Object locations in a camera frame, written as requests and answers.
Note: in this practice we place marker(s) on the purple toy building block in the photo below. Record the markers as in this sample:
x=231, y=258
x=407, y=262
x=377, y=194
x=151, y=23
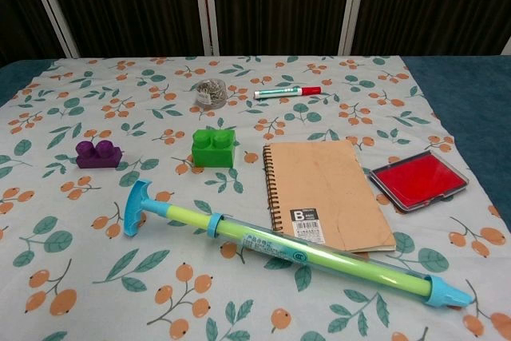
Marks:
x=96, y=156

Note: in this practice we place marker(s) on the green toy building block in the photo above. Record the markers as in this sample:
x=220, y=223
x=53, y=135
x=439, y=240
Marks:
x=212, y=151

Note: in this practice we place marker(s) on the floral fruit print tablecloth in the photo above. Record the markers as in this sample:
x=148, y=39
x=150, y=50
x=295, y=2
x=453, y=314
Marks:
x=239, y=213

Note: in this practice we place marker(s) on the red whiteboard marker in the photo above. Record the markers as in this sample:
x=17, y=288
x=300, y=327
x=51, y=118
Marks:
x=287, y=91

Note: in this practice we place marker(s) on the clear box of paper clips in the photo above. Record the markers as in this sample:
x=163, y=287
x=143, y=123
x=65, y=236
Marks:
x=211, y=93

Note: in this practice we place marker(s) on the kraft spiral notebook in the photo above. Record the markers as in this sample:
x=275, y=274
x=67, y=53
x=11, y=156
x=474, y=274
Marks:
x=325, y=193

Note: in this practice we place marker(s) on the blue green water pump toy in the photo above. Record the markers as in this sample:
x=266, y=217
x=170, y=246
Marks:
x=279, y=250

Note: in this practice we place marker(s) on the red ink stamp pad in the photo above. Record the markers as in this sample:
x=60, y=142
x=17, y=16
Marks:
x=417, y=181

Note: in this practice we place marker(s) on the white screen frame post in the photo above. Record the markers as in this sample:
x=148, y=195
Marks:
x=206, y=5
x=352, y=5
x=54, y=3

